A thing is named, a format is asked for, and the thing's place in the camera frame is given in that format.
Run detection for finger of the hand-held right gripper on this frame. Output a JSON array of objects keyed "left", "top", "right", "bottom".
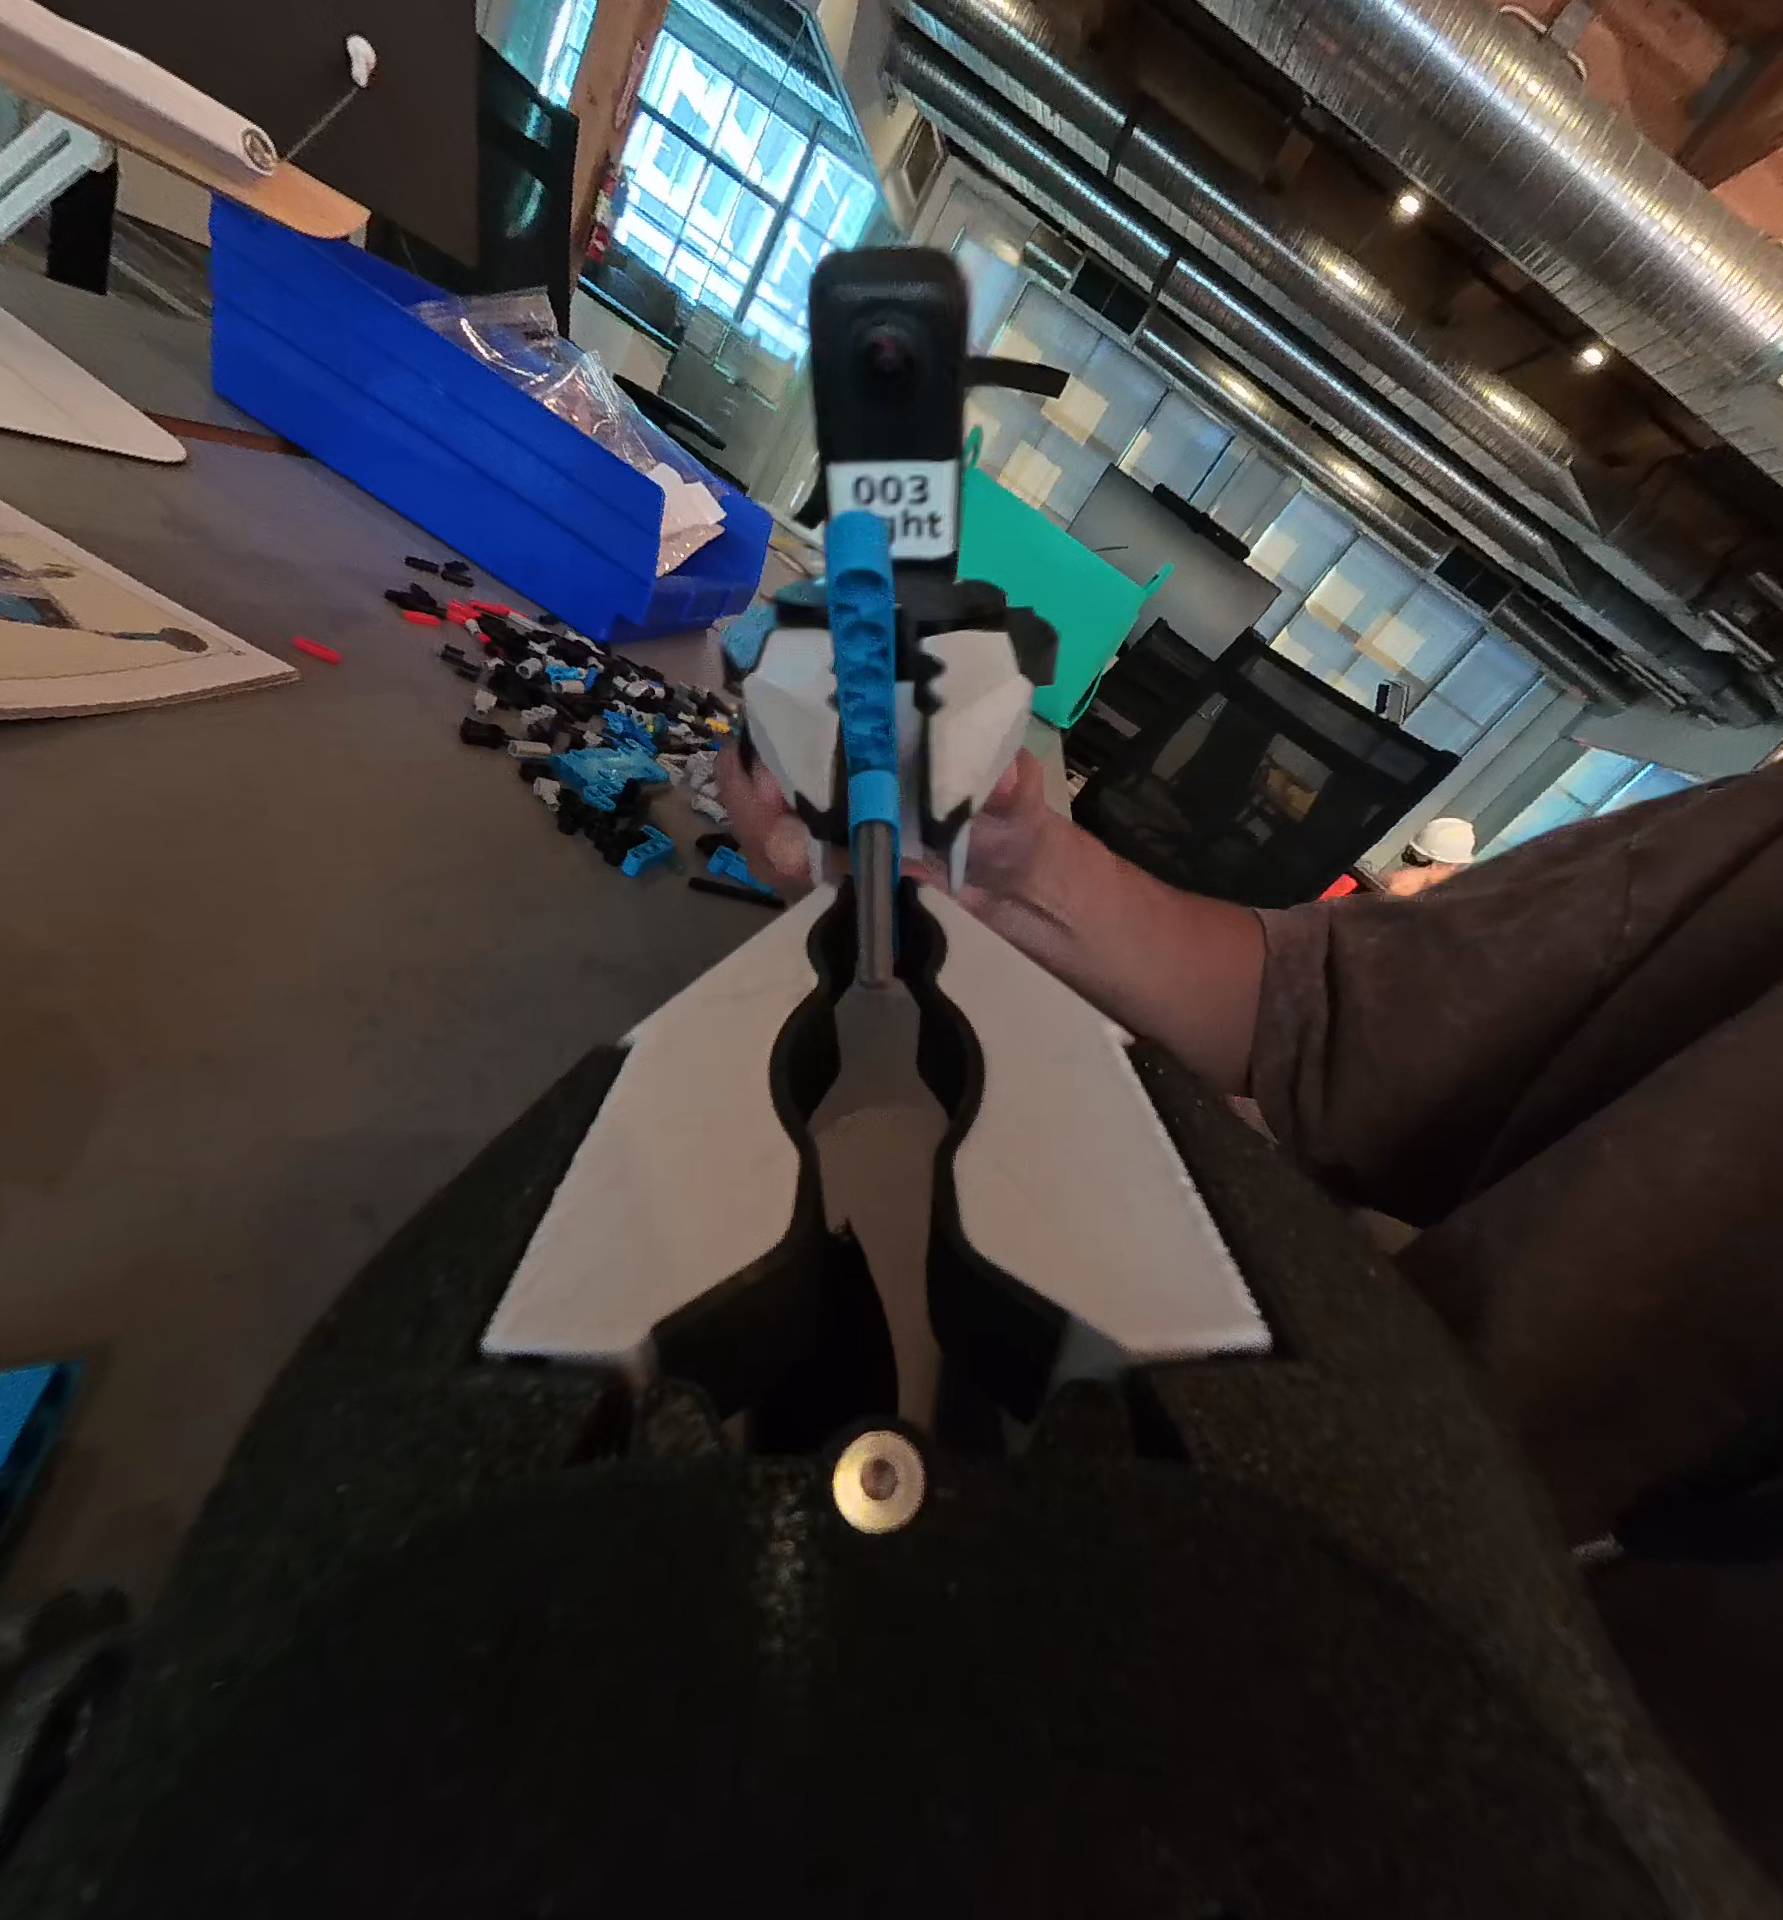
[
  {"left": 904, "top": 631, "right": 1037, "bottom": 894},
  {"left": 742, "top": 624, "right": 850, "bottom": 851}
]

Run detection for silver ventilation duct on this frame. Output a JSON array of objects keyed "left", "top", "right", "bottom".
[{"left": 891, "top": 0, "right": 1783, "bottom": 543}]

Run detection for pile of small building bricks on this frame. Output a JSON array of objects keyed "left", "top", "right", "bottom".
[{"left": 384, "top": 552, "right": 789, "bottom": 909}]

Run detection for black axle rod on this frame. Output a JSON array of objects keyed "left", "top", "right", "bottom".
[{"left": 852, "top": 828, "right": 896, "bottom": 989}]

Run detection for long blue perforated beam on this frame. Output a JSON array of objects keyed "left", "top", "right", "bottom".
[{"left": 826, "top": 513, "right": 905, "bottom": 829}]

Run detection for light wooden board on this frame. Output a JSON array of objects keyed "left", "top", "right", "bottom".
[{"left": 223, "top": 157, "right": 371, "bottom": 243}]

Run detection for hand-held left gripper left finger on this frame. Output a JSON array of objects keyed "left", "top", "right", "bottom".
[{"left": 479, "top": 876, "right": 876, "bottom": 1364}]

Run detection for instruction booklet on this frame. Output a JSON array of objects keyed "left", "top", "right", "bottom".
[{"left": 0, "top": 464, "right": 300, "bottom": 727}]

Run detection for person's brown clothing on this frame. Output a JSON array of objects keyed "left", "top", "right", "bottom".
[{"left": 1393, "top": 1139, "right": 1783, "bottom": 1920}]

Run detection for person's right forearm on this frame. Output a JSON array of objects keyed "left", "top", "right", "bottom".
[{"left": 1079, "top": 736, "right": 1783, "bottom": 1224}]

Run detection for person's right hand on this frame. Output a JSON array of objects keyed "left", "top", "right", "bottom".
[{"left": 711, "top": 740, "right": 1091, "bottom": 929}]

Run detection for blue plastic bin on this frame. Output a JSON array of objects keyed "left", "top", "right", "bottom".
[{"left": 208, "top": 195, "right": 777, "bottom": 645}]

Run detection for paned window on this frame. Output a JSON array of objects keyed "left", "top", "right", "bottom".
[{"left": 591, "top": 0, "right": 894, "bottom": 361}]

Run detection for small black monitor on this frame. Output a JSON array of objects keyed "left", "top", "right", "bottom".
[{"left": 479, "top": 38, "right": 582, "bottom": 325}]

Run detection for white stand base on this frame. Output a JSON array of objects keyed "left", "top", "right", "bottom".
[{"left": 0, "top": 282, "right": 189, "bottom": 467}]

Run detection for brown post with red label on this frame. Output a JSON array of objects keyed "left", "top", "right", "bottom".
[{"left": 569, "top": 0, "right": 668, "bottom": 317}]

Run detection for clear plastic bags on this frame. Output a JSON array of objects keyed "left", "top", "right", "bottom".
[{"left": 410, "top": 285, "right": 727, "bottom": 580}]

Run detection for grey desk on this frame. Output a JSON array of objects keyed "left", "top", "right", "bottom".
[{"left": 0, "top": 255, "right": 834, "bottom": 1667}]

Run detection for black monitor panel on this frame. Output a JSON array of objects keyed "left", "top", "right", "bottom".
[{"left": 43, "top": 0, "right": 480, "bottom": 309}]

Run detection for black mesh office chair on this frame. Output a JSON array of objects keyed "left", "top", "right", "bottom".
[{"left": 1061, "top": 622, "right": 1463, "bottom": 909}]

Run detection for blue brick-built toy model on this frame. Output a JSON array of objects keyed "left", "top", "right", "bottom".
[{"left": 0, "top": 1357, "right": 90, "bottom": 1667}]

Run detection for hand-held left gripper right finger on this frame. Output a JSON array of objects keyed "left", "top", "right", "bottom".
[{"left": 891, "top": 878, "right": 1272, "bottom": 1364}]

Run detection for teal plastic panel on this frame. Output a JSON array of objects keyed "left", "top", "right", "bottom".
[{"left": 958, "top": 428, "right": 1175, "bottom": 738}]

